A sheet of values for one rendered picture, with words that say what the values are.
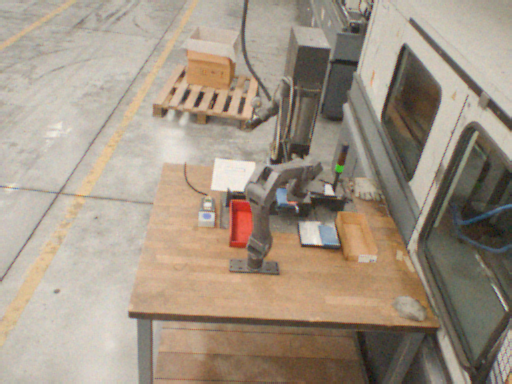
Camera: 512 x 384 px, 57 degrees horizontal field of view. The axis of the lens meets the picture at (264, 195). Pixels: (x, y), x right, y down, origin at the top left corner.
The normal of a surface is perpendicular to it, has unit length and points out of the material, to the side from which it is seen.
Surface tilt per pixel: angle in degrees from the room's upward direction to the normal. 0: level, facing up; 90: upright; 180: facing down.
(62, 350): 0
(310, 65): 90
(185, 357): 0
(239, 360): 0
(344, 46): 90
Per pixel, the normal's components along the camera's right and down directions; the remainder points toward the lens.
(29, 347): 0.13, -0.82
